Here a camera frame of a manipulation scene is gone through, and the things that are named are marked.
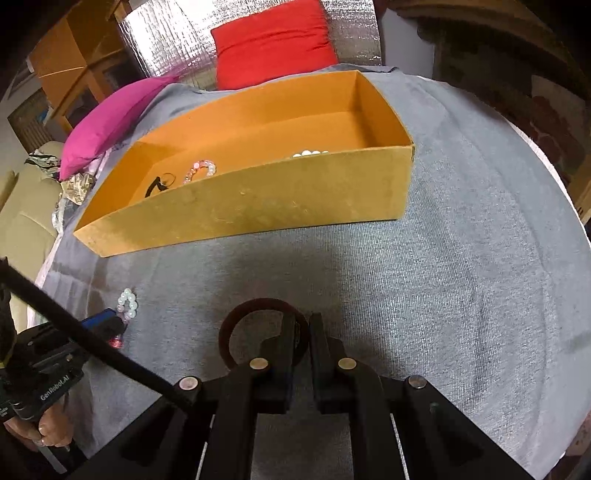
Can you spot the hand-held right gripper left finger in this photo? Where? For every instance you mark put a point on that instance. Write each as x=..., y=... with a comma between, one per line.
x=281, y=387

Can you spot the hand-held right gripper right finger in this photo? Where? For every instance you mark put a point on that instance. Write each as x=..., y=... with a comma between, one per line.
x=323, y=383

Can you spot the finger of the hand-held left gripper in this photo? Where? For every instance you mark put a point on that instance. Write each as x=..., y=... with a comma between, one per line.
x=99, y=319

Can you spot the maroon bangle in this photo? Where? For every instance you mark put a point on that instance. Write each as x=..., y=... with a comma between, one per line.
x=226, y=323

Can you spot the black hair clip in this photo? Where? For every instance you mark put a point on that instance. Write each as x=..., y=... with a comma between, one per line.
x=152, y=187

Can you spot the orange cardboard box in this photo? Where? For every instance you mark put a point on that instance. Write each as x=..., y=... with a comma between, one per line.
x=258, y=203

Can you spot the person's left hand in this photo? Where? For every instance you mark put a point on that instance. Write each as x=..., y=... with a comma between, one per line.
x=53, y=427

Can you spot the gold patterned cloth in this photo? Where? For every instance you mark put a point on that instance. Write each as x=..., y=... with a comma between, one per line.
x=78, y=189

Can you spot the beige sofa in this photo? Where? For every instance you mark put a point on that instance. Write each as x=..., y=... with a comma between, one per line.
x=27, y=207

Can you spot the white floral cloth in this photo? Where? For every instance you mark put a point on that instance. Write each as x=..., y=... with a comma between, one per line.
x=41, y=161

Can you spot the grey blanket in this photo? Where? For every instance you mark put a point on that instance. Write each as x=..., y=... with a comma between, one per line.
x=461, y=254

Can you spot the pink cushion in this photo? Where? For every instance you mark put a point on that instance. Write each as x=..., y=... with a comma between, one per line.
x=111, y=120

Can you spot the brown woven basket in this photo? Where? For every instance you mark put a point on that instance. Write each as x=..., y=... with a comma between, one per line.
x=30, y=122

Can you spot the orange cabinet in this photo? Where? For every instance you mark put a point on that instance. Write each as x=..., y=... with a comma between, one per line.
x=69, y=50

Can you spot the silver insulation sheet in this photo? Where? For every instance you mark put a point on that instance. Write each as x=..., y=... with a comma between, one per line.
x=161, y=37

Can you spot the red cushion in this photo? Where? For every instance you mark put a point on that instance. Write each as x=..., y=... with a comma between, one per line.
x=272, y=46

